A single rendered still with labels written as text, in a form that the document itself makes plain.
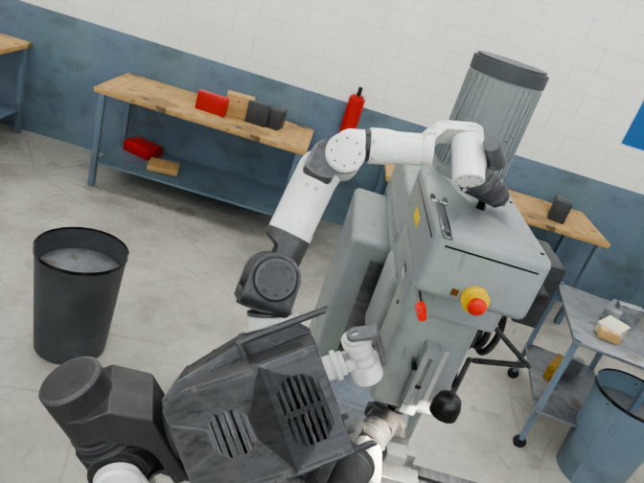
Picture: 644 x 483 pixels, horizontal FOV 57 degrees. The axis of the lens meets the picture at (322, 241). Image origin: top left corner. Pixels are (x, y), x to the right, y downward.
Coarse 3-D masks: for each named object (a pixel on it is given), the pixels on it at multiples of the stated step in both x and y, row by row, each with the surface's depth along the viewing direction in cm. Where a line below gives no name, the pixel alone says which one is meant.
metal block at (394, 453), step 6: (390, 444) 177; (396, 444) 177; (384, 450) 177; (390, 450) 174; (396, 450) 175; (402, 450) 176; (384, 456) 175; (390, 456) 173; (396, 456) 173; (402, 456) 174; (390, 462) 174; (396, 462) 174; (402, 462) 174
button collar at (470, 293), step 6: (468, 288) 126; (474, 288) 125; (480, 288) 125; (462, 294) 127; (468, 294) 125; (474, 294) 125; (480, 294) 125; (486, 294) 125; (462, 300) 126; (468, 300) 126; (486, 300) 125; (462, 306) 127
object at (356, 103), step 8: (360, 88) 535; (352, 96) 539; (360, 96) 541; (352, 104) 537; (360, 104) 537; (352, 112) 539; (360, 112) 543; (344, 120) 545; (352, 120) 542; (344, 128) 547
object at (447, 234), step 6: (432, 198) 135; (444, 198) 138; (438, 204) 133; (444, 204) 134; (438, 210) 129; (444, 210) 130; (438, 216) 127; (444, 216) 127; (444, 222) 123; (444, 228) 120; (444, 234) 117; (450, 234) 118; (450, 240) 117
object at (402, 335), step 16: (400, 304) 151; (384, 320) 165; (400, 320) 148; (416, 320) 146; (432, 320) 146; (384, 336) 158; (400, 336) 149; (416, 336) 148; (432, 336) 148; (448, 336) 147; (464, 336) 147; (400, 352) 150; (416, 352) 150; (448, 352) 149; (464, 352) 149; (384, 368) 153; (400, 368) 152; (448, 368) 151; (384, 384) 155; (400, 384) 155; (432, 384) 154; (448, 384) 154; (384, 400) 157
